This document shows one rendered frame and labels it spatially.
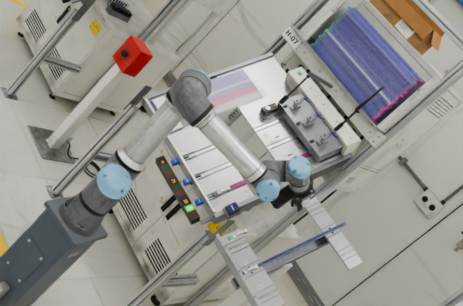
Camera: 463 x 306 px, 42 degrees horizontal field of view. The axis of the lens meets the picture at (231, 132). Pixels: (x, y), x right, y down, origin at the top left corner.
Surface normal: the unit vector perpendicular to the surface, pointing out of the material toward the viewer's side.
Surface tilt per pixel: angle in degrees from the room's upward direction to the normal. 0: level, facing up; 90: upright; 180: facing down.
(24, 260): 90
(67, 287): 0
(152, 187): 90
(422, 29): 76
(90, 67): 90
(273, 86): 44
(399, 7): 81
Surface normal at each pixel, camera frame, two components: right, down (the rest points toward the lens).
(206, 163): 0.11, -0.59
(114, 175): 0.66, -0.62
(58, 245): -0.40, 0.01
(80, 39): -0.54, -0.17
